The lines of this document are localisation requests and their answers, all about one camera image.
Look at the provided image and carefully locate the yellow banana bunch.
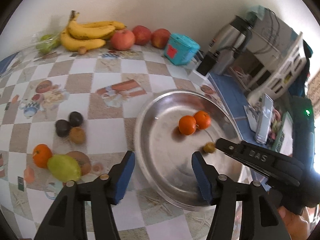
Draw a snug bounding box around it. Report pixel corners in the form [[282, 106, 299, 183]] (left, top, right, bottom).
[[60, 10, 126, 51]]

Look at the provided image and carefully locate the right hand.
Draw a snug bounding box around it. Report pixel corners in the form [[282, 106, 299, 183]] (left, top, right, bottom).
[[277, 206, 309, 240]]

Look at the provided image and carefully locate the red apple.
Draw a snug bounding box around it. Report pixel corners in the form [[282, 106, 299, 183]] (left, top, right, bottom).
[[132, 25, 152, 46], [110, 29, 135, 51], [151, 28, 171, 49]]

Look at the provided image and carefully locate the brown sapota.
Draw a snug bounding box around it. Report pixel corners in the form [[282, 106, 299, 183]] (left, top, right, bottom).
[[203, 142, 216, 153], [69, 127, 86, 144]]

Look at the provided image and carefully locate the white shelf rack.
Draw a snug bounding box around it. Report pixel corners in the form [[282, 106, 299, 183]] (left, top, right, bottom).
[[245, 5, 309, 105]]

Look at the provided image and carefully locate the dark plum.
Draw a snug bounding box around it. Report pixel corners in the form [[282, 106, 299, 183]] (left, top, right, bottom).
[[68, 111, 84, 127], [55, 119, 72, 138]]

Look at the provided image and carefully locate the red apple right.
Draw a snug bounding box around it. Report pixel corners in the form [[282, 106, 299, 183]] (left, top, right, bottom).
[[151, 28, 171, 49]]

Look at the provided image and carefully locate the steel thermos flask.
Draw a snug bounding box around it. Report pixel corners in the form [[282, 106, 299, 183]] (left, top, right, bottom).
[[208, 16, 253, 75]]

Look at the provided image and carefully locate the floral plastic tablecloth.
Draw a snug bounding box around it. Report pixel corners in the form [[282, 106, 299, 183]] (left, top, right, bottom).
[[1, 46, 226, 239]]

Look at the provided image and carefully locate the dark plum right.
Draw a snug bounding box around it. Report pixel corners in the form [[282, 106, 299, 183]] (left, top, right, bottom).
[[68, 111, 84, 127]]

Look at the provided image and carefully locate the steel oval tray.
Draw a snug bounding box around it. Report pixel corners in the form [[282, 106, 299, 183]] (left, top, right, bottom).
[[134, 89, 242, 211]]

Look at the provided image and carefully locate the green mango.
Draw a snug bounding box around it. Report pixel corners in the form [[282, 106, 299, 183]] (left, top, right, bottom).
[[47, 154, 81, 183]]

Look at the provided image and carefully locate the red apple left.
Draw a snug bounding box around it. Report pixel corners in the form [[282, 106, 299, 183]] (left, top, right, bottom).
[[110, 29, 135, 51]]

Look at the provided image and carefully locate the brown sapota by plums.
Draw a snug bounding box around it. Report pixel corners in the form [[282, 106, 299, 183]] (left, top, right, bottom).
[[69, 127, 86, 144]]

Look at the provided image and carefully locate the black charger on white base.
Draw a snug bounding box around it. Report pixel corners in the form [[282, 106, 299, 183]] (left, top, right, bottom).
[[188, 51, 220, 86]]

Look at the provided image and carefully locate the silver phone stand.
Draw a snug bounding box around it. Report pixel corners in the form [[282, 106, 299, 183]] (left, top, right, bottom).
[[244, 94, 273, 144]]

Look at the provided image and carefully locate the red apple middle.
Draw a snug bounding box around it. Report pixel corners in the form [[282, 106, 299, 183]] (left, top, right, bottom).
[[132, 25, 152, 46]]

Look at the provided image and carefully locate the bag of green fruit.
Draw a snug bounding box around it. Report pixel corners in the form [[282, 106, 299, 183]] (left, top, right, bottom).
[[22, 34, 61, 55]]

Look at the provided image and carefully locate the dark plum left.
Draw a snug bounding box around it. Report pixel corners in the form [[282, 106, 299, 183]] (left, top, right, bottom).
[[55, 119, 72, 138]]

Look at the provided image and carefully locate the small brown fruit by bananas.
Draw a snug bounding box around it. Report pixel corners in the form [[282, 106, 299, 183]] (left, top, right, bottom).
[[78, 47, 87, 55]]

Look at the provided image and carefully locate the orange tangerine with stem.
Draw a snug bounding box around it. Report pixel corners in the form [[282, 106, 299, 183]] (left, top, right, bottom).
[[193, 111, 211, 130]]

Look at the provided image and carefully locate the teal plastic box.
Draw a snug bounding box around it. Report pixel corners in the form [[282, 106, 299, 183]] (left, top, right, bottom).
[[164, 33, 200, 66]]

